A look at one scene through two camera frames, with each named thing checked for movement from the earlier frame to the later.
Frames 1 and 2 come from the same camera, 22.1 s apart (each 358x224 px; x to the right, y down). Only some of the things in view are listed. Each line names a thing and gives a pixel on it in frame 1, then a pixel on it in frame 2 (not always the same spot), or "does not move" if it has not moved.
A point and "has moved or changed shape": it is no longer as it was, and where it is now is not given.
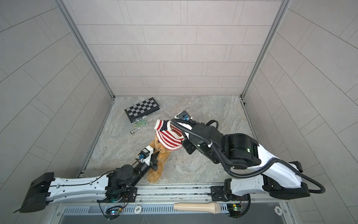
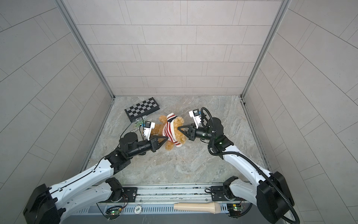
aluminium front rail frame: [230, 212] does not move
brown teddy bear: [154, 177] -> [156, 130]
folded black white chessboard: [142, 108] does not move
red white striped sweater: [168, 136] has moved or changed shape
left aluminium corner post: [94, 60] does not move
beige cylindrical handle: [207, 206] does not move
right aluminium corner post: [280, 14] does not move
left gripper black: [154, 161] -> [153, 144]
